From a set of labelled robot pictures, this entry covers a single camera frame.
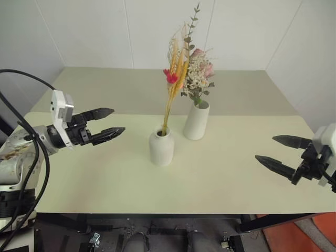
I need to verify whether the orange floor object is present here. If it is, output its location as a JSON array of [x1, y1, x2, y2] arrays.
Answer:
[[256, 212, 336, 252]]

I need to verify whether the dark rounded shape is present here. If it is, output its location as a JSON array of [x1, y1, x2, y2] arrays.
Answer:
[[124, 231, 151, 252]]

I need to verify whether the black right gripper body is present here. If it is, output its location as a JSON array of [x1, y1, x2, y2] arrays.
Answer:
[[291, 143, 331, 186]]

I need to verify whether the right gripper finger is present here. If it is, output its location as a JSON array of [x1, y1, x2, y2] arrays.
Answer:
[[255, 154, 299, 182], [272, 134, 313, 151]]

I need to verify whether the white tapered vase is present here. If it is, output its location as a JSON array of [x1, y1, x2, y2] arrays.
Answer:
[[183, 100, 211, 141]]

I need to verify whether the small metal clamp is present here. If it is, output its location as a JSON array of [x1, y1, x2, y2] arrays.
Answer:
[[88, 232, 102, 246], [221, 232, 232, 249]]

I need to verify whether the pink rose eucalyptus bouquet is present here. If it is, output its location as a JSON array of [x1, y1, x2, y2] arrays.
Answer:
[[180, 2, 217, 108]]

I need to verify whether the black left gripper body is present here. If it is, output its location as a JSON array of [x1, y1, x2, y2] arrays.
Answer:
[[64, 111, 94, 147]]

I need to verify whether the black table frame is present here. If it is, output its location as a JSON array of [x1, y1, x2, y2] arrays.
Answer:
[[34, 213, 321, 252]]

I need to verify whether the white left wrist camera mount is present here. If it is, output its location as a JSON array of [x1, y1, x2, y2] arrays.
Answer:
[[49, 89, 76, 152]]

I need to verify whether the yellow wheat bouquet red flower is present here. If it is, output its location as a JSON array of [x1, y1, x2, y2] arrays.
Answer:
[[162, 22, 192, 137]]

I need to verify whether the white bottle-shaped vase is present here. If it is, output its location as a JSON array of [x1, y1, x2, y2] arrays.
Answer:
[[149, 125, 175, 167]]

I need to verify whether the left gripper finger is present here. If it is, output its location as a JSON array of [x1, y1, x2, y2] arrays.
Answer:
[[90, 127, 127, 147], [87, 107, 116, 122]]

